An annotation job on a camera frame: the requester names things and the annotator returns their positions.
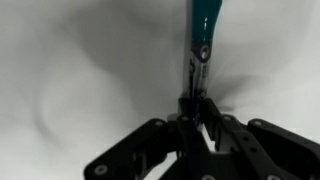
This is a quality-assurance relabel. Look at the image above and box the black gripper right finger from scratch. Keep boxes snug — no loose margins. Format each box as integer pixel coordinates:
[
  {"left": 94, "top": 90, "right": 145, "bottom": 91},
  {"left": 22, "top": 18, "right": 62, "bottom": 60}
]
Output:
[{"left": 199, "top": 97, "right": 320, "bottom": 180}]

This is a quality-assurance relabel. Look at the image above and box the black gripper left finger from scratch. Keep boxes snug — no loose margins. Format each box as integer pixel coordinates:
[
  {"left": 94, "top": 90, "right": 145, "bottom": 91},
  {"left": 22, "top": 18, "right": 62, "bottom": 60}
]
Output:
[{"left": 83, "top": 97, "right": 222, "bottom": 180}]

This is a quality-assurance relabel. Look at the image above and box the teal marker pen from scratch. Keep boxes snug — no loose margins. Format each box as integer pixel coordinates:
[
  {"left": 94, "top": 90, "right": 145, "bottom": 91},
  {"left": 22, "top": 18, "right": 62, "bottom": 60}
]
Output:
[{"left": 182, "top": 0, "right": 224, "bottom": 100}]

